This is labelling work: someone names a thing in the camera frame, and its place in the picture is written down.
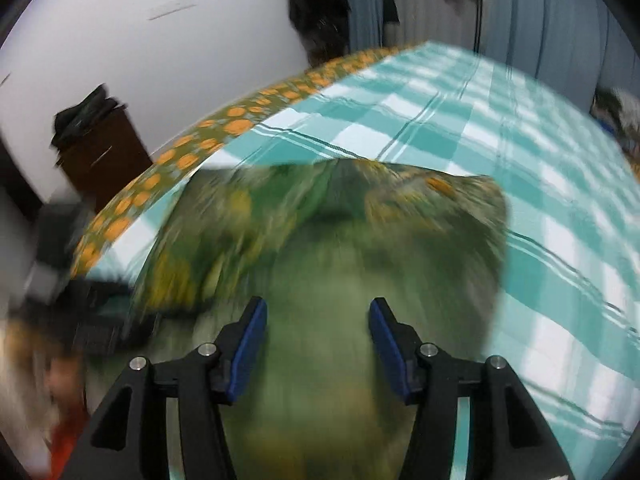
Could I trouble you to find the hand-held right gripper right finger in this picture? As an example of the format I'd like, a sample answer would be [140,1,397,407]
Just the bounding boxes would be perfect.
[369,297,576,480]

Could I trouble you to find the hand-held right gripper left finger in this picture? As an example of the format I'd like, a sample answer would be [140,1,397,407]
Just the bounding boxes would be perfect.
[62,296,268,480]

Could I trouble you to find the green landscape print padded jacket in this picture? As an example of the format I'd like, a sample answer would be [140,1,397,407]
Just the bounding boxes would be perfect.
[132,157,511,480]

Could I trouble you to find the pile of clothes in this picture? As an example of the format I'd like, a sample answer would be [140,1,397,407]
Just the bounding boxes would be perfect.
[590,87,640,161]

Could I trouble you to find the person's red clothing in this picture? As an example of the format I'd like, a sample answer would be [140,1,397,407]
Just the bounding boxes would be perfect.
[45,355,93,466]

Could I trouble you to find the brown wooden cabinet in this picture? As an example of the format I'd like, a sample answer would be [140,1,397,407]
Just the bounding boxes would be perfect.
[55,105,153,211]

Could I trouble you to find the orange flower print bedsheet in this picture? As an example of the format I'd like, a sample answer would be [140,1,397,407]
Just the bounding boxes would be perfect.
[70,46,416,281]

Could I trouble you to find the dark cloth on cabinet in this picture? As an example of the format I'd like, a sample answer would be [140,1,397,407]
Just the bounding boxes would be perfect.
[50,84,126,148]

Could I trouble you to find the teal white checked blanket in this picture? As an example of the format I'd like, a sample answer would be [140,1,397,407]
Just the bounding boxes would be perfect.
[90,42,640,480]

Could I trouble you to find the light blue curtain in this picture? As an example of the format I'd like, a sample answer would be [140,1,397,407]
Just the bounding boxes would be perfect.
[347,0,481,53]
[481,0,621,111]

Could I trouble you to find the dark hanging coats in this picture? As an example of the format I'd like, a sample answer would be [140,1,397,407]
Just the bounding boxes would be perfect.
[287,0,353,68]

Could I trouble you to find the black coat stand pole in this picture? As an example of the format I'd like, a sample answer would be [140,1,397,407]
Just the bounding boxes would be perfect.
[472,0,488,53]

